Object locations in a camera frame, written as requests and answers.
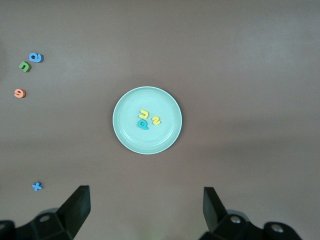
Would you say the green plate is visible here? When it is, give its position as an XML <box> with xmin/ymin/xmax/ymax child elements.
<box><xmin>112</xmin><ymin>86</ymin><xmax>183</xmax><ymax>155</ymax></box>

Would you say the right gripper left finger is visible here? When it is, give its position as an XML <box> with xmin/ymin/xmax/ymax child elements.
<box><xmin>13</xmin><ymin>185</ymin><xmax>91</xmax><ymax>240</ymax></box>

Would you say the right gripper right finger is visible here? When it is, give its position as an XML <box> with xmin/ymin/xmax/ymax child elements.
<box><xmin>199</xmin><ymin>186</ymin><xmax>265</xmax><ymax>240</ymax></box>

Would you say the teal letter p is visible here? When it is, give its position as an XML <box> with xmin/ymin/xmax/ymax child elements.
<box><xmin>136</xmin><ymin>118</ymin><xmax>150</xmax><ymax>131</ymax></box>

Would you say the blue letter a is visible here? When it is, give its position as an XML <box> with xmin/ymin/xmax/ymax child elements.
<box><xmin>28</xmin><ymin>52</ymin><xmax>44</xmax><ymax>63</ymax></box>

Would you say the green letter u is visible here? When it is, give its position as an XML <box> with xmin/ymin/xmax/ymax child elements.
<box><xmin>18</xmin><ymin>60</ymin><xmax>32</xmax><ymax>73</ymax></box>

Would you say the brown table cover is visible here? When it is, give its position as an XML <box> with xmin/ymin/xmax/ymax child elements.
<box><xmin>0</xmin><ymin>0</ymin><xmax>320</xmax><ymax>240</ymax></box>

